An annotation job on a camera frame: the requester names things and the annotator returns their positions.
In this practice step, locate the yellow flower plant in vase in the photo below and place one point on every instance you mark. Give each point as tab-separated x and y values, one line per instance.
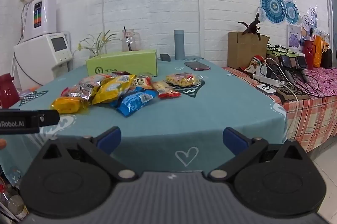
96	43

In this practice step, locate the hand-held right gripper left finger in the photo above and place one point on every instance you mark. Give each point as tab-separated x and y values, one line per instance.
109	138

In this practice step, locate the pink patterned cloth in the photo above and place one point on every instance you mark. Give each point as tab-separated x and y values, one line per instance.
325	81

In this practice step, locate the white vertical wall pipe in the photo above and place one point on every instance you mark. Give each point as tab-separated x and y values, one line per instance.
199	7

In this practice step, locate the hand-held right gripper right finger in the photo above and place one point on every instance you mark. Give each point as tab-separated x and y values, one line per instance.
234	140

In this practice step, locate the wall photo print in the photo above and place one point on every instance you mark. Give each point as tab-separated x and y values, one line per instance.
295	38

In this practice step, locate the dark red snack packet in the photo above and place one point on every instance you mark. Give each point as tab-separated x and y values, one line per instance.
121	73

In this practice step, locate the grey blue thermos bottle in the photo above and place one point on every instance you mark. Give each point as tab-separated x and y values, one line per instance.
179	44

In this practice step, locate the orange checkered tablecloth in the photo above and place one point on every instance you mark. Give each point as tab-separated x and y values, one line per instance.
310	118

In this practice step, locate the brown cardboard box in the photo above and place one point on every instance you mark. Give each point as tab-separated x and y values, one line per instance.
242	51

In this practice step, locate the red thermos jug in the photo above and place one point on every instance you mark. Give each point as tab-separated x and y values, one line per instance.
8	93

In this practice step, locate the white wall water purifier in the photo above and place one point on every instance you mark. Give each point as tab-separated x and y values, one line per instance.
43	17

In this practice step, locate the large blue paper fan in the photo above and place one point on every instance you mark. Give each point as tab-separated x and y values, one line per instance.
273	5

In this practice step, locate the yellow silver snack packet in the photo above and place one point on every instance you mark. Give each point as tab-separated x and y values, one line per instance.
113	89

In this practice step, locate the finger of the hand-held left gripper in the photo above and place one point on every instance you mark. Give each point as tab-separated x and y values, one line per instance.
48	117

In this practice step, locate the white power strip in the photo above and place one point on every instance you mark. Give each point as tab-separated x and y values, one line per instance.
266	79

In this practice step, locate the blue snack packet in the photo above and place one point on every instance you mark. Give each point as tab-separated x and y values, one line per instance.
134	103

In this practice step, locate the clear packet beige contents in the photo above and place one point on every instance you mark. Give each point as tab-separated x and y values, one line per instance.
165	89

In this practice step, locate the orange silver snack packet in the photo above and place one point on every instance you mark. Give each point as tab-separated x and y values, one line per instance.
94	79

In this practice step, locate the dark purple plant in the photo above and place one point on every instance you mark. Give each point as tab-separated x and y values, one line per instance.
251	26

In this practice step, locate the black charger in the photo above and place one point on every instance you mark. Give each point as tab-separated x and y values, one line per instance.
285	61
301	62

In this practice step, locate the medium blue paper fan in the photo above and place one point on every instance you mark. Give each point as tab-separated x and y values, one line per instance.
291	13

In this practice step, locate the clear packet yellow kernels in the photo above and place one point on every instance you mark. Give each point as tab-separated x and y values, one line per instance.
183	79

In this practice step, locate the green cardboard box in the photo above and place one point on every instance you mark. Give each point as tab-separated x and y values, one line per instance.
121	64

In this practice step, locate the small red snack packet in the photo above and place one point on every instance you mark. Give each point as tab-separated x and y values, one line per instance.
64	91

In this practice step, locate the black bag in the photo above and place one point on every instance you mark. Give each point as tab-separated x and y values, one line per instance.
327	58

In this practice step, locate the orange bag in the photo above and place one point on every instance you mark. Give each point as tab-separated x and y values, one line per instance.
320	51

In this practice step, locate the smartphone with red case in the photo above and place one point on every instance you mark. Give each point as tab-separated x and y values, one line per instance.
197	66

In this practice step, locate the glass pitcher with black straw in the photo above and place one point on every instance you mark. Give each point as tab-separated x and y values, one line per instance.
130	39

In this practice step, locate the clear plastic bottle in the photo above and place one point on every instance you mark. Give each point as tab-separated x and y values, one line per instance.
14	203

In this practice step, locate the person's left hand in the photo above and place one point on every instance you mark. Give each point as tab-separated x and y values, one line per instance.
2	144

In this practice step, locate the colourful doll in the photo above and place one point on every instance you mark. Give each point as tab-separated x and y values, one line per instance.
255	64

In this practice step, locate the dark patterned mat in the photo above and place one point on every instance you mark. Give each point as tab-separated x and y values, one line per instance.
288	93

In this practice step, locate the white flat round-cornered device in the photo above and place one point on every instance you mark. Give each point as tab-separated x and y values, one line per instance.
266	89

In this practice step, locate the small black box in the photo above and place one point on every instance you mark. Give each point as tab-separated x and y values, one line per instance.
165	57

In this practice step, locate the silver brown snack packet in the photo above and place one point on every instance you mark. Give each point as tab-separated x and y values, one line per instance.
83	90

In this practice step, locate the teal printed tablecloth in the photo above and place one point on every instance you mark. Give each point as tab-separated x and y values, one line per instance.
171	118

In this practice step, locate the white appliance with screen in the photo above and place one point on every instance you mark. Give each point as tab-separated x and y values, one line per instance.
42	58

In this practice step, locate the yellow orange crinkled snack packet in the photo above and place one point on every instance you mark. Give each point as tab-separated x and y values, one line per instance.
68	105

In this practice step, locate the tall red thermos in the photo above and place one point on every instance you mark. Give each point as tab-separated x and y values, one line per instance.
308	55

